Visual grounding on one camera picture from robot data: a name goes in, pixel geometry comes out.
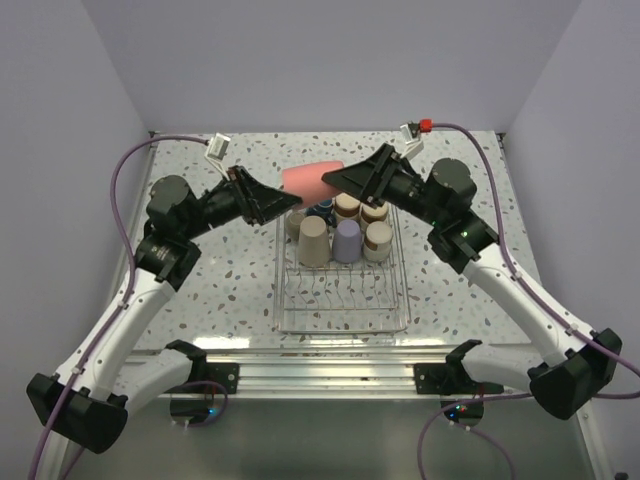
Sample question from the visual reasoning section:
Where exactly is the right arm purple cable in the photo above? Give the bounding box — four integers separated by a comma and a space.
415, 122, 640, 480

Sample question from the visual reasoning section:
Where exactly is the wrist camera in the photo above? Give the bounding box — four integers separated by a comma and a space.
204, 133, 231, 179
400, 119, 433, 160

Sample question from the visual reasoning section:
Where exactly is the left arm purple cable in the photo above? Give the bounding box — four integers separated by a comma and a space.
25, 132, 211, 480

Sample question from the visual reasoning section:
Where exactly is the tall beige plastic cup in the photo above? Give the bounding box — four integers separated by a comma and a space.
298, 216, 331, 268

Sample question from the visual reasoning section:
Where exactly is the aluminium rail frame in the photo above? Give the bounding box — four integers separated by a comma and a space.
67, 344, 591, 399

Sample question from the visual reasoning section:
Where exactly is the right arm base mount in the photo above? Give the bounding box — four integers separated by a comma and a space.
413, 363, 504, 396

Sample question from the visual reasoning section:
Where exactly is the dark blue mug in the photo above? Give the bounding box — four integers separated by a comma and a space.
306, 199, 336, 228

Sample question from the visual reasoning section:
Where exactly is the purple plastic cup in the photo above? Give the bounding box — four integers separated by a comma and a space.
332, 219, 362, 263

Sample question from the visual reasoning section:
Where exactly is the small grey-green mug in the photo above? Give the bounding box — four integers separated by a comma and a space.
285, 210, 306, 242

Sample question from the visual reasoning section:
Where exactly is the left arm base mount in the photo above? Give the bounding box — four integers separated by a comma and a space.
168, 362, 240, 395

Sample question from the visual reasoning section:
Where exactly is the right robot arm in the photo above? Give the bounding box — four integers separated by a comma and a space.
322, 144, 622, 420

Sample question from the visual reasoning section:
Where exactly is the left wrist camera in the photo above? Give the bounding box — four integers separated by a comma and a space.
204, 133, 231, 179

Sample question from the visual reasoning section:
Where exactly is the wire dish rack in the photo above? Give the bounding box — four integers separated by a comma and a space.
274, 207, 410, 335

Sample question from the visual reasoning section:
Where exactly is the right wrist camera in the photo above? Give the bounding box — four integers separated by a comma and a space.
400, 119, 433, 160

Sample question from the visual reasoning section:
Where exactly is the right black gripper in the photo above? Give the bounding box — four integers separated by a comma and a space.
324, 143, 446, 227

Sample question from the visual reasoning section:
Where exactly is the cream brown-banded cup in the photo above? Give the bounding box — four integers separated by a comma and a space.
333, 193, 361, 224
359, 202, 389, 232

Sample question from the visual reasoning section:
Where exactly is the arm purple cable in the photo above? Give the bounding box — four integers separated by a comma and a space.
25, 132, 211, 480
415, 122, 640, 480

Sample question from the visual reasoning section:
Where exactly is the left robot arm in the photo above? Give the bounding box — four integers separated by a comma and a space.
26, 166, 302, 454

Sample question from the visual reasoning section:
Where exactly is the steel cup with handle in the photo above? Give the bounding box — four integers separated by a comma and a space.
363, 221, 393, 262

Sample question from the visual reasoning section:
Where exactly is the red plastic cup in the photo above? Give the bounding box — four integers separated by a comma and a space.
282, 161, 344, 209

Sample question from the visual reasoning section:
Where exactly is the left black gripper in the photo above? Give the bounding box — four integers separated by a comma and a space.
181, 165, 301, 241

